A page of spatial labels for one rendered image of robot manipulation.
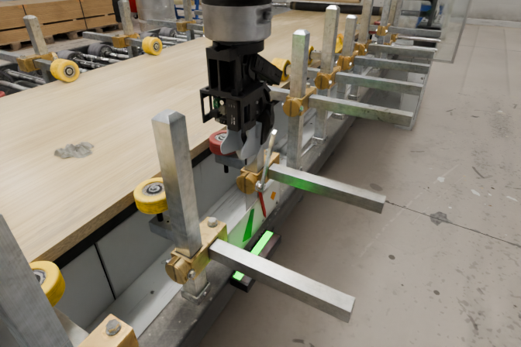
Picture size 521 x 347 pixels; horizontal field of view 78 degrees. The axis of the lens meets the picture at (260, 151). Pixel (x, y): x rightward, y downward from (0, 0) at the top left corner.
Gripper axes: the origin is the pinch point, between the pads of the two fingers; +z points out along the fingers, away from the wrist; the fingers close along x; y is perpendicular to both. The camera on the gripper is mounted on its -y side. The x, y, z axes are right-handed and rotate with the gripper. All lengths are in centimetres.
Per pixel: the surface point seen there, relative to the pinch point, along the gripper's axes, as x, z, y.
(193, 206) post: -6.1, 7.2, 8.7
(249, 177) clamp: -7.0, 14.1, -11.5
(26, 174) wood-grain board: -48, 11, 15
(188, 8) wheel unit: -115, -3, -124
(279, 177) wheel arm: -2.3, 16.6, -18.0
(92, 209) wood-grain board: -25.2, 10.9, 15.2
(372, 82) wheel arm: 7, 6, -68
